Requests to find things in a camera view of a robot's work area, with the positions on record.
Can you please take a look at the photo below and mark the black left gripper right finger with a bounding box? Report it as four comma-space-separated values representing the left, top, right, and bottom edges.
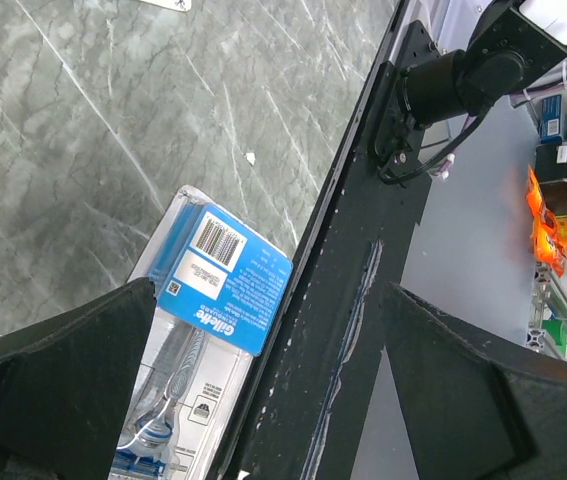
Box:
387, 284, 567, 479

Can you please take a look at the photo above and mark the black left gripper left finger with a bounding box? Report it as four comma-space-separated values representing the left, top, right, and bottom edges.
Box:
0, 277, 156, 479

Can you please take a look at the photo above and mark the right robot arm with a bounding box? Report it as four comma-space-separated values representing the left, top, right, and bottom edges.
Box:
397, 1, 567, 129

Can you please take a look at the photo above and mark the orange snack packet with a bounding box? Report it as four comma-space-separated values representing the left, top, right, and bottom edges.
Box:
526, 167, 567, 277

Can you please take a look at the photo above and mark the blue razor blister pack front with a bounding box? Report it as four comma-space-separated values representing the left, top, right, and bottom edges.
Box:
110, 185, 292, 479

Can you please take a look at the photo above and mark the blue background box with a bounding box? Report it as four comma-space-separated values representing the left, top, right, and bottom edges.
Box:
539, 94, 563, 144

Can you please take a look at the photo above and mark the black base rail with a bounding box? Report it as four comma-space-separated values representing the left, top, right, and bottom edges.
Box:
209, 1, 437, 479

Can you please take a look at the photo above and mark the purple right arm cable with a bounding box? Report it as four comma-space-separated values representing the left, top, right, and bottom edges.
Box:
432, 72, 567, 181

